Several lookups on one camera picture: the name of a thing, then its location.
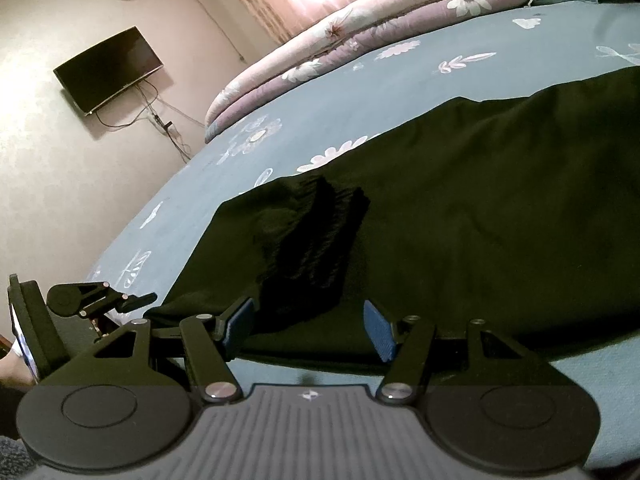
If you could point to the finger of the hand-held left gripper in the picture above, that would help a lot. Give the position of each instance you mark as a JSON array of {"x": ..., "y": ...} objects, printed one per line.
[{"x": 107, "y": 300}]

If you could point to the folded pink purple floral quilt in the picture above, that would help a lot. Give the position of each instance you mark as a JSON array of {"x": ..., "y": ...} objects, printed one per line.
[{"x": 375, "y": 25}]

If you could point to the black wall television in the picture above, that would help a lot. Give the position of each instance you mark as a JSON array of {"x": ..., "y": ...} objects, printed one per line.
[{"x": 107, "y": 70}]

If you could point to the white power strip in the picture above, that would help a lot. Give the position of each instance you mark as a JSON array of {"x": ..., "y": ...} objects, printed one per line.
[{"x": 172, "y": 130}]

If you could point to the bed with blue floral sheet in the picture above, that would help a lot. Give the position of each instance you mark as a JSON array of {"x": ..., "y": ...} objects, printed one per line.
[{"x": 350, "y": 105}]

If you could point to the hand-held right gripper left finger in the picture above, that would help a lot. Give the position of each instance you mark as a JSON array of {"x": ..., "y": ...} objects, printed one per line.
[{"x": 240, "y": 326}]

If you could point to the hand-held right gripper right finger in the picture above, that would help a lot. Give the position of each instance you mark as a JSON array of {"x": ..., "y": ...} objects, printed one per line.
[{"x": 380, "y": 331}]

